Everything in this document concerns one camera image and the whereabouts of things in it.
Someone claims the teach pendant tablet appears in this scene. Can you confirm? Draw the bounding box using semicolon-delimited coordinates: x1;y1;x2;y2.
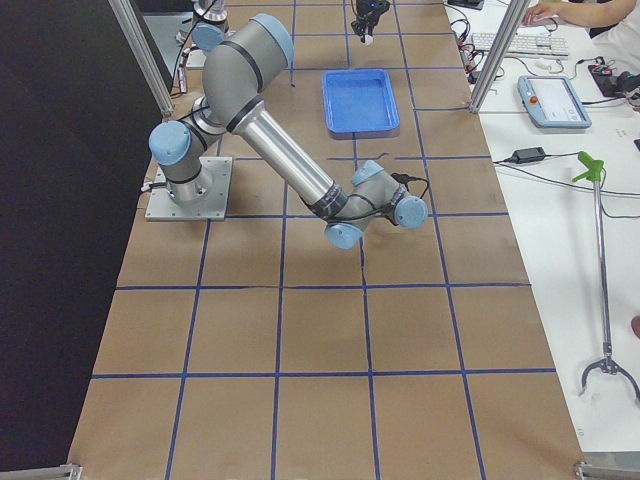
517;75;592;130

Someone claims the person hand at desk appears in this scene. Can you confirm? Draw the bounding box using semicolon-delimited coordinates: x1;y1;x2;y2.
522;1;562;26

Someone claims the black power adapter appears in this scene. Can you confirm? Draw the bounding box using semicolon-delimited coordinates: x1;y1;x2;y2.
511;147;547;164

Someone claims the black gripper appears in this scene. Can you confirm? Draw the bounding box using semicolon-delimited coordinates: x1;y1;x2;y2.
351;0;390;38

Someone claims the aluminium frame post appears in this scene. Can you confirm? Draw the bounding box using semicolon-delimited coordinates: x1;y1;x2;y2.
468;0;529;114

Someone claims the green handled reacher grabber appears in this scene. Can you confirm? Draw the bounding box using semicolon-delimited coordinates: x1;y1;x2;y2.
572;151;639;404

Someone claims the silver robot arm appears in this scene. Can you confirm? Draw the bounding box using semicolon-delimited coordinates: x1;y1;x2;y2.
175;0;391;50
149;13;428;249

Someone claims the white keyboard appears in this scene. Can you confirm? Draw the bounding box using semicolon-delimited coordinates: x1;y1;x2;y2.
471;32;570;59

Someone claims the blue plastic tray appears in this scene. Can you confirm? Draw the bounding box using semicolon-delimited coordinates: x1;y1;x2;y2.
321;69;400;137

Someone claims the brown paper table cover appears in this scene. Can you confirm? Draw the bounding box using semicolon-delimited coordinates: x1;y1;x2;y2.
69;1;580;479

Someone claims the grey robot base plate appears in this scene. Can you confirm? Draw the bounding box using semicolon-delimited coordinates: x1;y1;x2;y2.
145;156;233;221

